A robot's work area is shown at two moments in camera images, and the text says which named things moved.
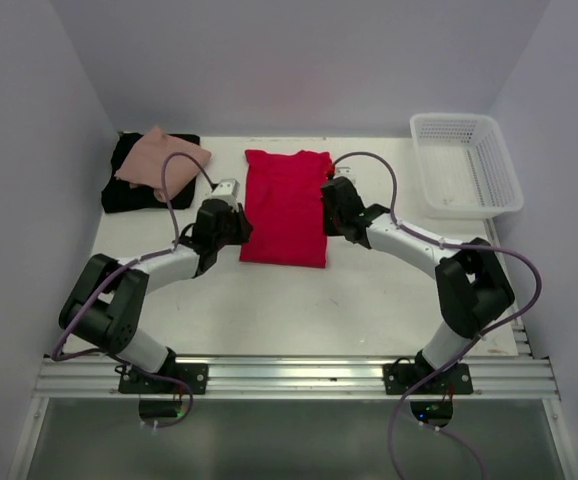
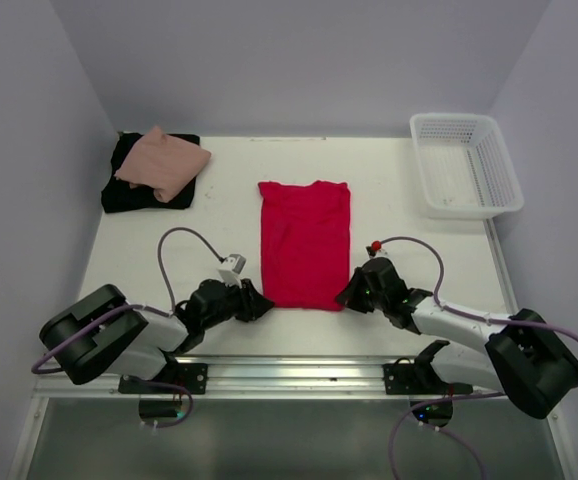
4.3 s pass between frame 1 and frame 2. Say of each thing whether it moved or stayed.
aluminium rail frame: stayed
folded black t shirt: stayed
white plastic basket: stayed
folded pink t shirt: stayed
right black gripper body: moved
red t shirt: moved
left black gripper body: moved
